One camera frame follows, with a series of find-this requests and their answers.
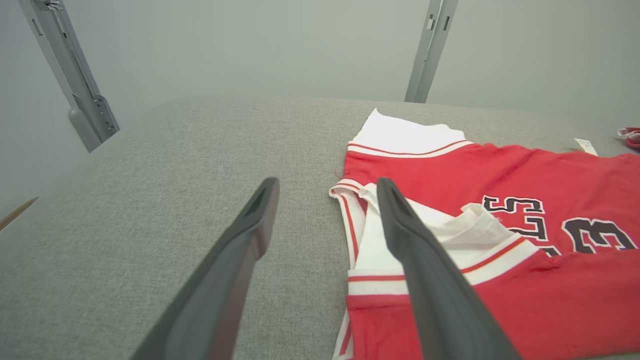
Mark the red shorts with white stripe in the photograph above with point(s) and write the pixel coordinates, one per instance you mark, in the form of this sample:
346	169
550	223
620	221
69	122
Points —
632	139

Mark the red white basketball jersey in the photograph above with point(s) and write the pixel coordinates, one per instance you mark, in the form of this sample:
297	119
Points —
550	300

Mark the grey fabric sofa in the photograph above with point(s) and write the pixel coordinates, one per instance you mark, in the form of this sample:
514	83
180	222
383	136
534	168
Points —
150	200

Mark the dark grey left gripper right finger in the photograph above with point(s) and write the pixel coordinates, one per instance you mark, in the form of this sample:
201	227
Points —
440	300

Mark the straight grey partition post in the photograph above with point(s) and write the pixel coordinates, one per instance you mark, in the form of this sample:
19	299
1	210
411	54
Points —
430	50

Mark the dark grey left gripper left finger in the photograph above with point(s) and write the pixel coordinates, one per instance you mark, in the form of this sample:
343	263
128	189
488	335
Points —
220	290

